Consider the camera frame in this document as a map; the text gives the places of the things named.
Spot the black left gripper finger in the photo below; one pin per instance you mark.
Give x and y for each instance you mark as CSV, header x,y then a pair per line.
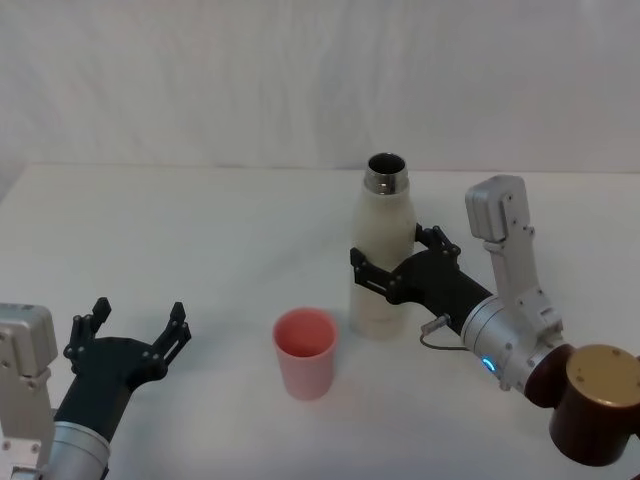
x,y
172,335
80,332

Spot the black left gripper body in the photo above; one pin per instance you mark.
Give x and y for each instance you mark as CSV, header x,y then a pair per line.
x,y
105,370

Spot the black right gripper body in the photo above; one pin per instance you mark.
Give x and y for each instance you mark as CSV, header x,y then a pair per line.
x,y
440,290

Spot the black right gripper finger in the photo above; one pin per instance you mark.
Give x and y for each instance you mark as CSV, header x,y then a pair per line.
x,y
370,275
437,242

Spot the cream vacuum bottle steel neck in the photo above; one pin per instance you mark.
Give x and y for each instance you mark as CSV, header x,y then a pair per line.
x,y
382,225

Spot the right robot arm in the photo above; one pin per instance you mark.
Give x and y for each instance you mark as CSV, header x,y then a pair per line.
x,y
505,345

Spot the white table cloth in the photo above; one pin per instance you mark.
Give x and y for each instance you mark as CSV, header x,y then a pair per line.
x,y
200,240

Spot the pink cup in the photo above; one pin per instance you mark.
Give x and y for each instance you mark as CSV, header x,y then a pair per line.
x,y
305,370

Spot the white curtain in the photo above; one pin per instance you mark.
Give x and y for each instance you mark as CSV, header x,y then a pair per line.
x,y
250,75

